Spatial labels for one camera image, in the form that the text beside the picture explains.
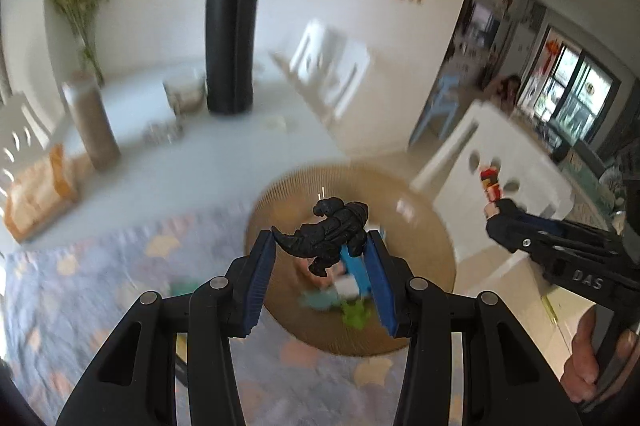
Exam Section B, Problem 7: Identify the black-haired red girl figurine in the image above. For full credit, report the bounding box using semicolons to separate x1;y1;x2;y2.
480;166;502;219

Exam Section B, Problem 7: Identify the blue rectangular box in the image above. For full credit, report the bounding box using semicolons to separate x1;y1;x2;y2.
341;235;384;298

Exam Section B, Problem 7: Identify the green frog toy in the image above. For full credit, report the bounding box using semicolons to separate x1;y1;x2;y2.
341;299;371;331

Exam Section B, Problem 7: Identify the white charger cube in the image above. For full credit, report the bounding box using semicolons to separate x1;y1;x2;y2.
333;274;360;300

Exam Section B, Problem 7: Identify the black dragon figurine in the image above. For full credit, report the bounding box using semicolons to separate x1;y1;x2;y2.
271;198;369;278

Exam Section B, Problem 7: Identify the pink oval case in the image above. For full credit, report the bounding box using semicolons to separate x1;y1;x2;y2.
295;258;332;290

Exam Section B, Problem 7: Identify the teal translucent splat toy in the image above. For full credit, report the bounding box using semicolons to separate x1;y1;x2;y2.
298;288;342;311

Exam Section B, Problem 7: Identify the green translucent splat toy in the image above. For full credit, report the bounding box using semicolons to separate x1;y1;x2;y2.
169;280;200;297

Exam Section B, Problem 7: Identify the person's right hand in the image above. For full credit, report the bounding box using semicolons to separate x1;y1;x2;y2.
558;304;640;404

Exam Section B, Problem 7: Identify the white chair near right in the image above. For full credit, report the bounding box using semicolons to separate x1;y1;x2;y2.
411;100;574;262

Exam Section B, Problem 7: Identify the white chair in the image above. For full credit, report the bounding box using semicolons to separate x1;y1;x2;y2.
271;19;372;128
0;92;51;208
411;100;574;262

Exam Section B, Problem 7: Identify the amber ribbed glass bowl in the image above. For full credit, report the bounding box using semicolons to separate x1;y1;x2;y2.
244;163;457;357

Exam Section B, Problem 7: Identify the patterned ginkgo tablecloth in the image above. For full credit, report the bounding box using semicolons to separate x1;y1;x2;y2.
3;202;406;425

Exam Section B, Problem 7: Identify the seated person in background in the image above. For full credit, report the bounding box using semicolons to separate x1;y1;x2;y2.
484;74;522;116

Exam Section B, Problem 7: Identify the light blue chair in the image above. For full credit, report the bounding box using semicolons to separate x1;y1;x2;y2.
409;75;460;146

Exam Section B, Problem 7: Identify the white chair far right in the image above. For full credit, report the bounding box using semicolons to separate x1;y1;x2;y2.
271;19;372;128

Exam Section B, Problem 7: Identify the pill blister pack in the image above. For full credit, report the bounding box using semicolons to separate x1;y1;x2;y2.
142;120;183;146

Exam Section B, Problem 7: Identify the beige cylindrical canister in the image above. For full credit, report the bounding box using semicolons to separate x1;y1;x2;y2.
62;71;120;172

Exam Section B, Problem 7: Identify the white chair far left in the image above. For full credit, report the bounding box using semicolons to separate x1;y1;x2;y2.
0;92;51;208

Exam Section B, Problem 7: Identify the small glass cup bowl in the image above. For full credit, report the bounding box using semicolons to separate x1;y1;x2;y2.
163;74;206;117

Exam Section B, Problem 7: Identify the tall black thermos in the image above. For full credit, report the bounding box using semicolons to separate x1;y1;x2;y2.
205;0;258;115

